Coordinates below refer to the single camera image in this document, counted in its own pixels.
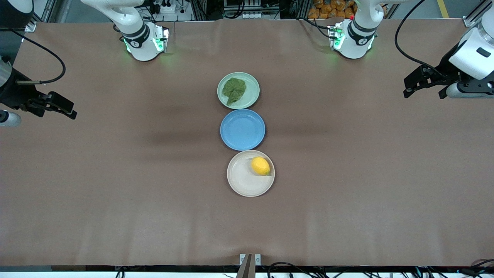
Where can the grey metal table bracket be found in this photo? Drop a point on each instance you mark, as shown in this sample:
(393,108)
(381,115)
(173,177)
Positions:
(249,266)

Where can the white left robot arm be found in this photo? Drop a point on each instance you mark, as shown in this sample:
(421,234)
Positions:
(355,42)

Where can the blue plate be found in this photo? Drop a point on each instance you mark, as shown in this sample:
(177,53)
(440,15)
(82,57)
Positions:
(242,129)

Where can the pile of orange packets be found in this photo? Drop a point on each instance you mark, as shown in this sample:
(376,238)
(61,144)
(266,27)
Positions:
(328,9)

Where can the white socket strip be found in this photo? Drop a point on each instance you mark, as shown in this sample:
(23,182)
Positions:
(254,15)

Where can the aluminium frame profile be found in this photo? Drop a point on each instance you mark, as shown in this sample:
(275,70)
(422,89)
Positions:
(30,26)
(469,21)

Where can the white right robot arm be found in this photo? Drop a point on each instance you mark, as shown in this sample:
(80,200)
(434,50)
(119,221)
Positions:
(142,42)

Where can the yellow lemon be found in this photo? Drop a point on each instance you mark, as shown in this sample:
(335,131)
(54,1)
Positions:
(260,166)

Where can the brown table cover sheet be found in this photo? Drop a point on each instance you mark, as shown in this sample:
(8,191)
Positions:
(115,212)

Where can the beige plate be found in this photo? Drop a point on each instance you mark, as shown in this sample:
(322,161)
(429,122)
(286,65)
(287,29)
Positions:
(243,181)

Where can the pale green plate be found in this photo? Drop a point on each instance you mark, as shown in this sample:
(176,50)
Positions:
(251,96)

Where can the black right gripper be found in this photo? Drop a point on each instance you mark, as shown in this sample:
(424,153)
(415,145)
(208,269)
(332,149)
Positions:
(15,94)

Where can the green lettuce leaf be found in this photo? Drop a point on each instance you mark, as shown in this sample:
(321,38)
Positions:
(233,89)

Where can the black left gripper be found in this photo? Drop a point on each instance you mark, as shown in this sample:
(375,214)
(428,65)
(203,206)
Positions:
(444,70)

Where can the white power strip with plugs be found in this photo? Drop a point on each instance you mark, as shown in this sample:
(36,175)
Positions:
(168,7)

